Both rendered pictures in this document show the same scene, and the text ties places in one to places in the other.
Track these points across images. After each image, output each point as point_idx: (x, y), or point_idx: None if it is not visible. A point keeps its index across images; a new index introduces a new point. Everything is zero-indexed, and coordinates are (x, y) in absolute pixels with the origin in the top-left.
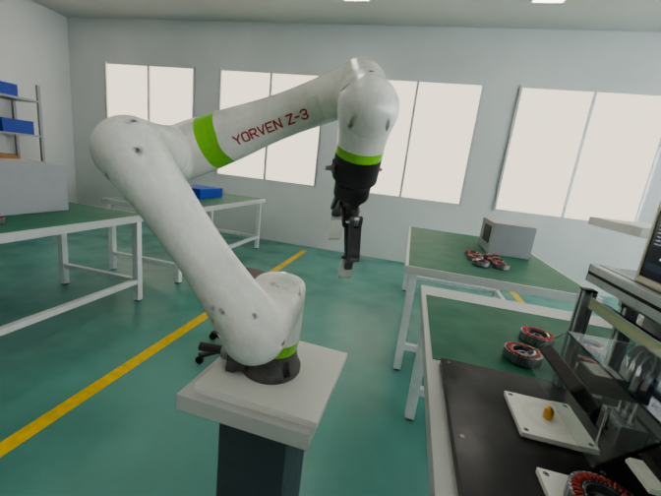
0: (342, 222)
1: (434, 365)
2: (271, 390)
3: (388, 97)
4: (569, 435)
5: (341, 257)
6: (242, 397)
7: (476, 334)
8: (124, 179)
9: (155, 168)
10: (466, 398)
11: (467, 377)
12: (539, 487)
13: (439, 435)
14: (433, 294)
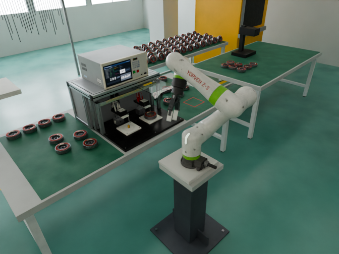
0: (179, 101)
1: (128, 152)
2: None
3: None
4: (131, 124)
5: (179, 110)
6: (204, 153)
7: (81, 160)
8: None
9: None
10: (139, 137)
11: (128, 142)
12: (153, 123)
13: (158, 136)
14: (36, 198)
